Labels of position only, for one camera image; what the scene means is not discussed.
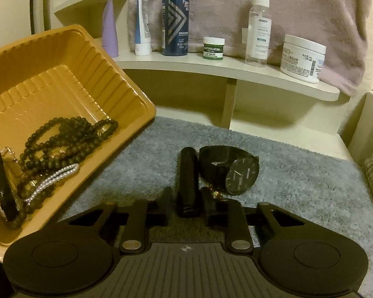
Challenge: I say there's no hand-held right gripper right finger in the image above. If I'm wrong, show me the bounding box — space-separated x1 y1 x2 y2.
201 187 303 253

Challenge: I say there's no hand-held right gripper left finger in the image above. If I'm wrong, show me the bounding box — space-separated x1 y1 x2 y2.
68 187 173 254

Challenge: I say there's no black wrist watch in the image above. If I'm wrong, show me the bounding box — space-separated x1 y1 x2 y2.
178 145 260 218

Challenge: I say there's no white pearl bracelet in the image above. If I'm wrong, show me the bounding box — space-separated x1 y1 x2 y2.
26 163 80 204

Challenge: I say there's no brown bead necklace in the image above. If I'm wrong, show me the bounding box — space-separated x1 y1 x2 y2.
11 116 119 229

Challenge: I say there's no orange ribbed plastic tray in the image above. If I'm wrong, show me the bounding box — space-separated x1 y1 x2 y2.
0 24 157 263

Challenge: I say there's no thin silver chain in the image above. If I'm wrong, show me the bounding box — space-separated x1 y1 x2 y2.
3 147 20 164

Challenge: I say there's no grey fluffy mat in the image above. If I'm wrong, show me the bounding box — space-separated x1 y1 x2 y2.
54 116 373 298

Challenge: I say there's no white wooden shelf unit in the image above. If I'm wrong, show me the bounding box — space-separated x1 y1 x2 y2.
54 0 341 134

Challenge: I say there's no small green jar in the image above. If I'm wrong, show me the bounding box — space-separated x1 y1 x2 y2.
203 37 226 60

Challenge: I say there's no white wooden furniture piece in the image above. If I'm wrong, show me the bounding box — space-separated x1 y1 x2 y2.
339 90 373 165

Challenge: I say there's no white cream jar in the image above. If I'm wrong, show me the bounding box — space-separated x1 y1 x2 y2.
280 34 327 84

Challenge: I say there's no clear spray bottle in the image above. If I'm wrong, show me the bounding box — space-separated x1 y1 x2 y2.
245 0 272 68

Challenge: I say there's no purple tube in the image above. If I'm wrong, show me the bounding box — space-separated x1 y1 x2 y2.
102 0 119 58

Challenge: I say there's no dark blue spray bottle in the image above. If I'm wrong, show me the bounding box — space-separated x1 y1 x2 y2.
162 0 190 56

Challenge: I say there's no white and blue tube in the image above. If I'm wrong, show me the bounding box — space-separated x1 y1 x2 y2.
135 0 152 56

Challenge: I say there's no mauve towel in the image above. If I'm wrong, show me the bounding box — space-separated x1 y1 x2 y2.
127 0 370 97

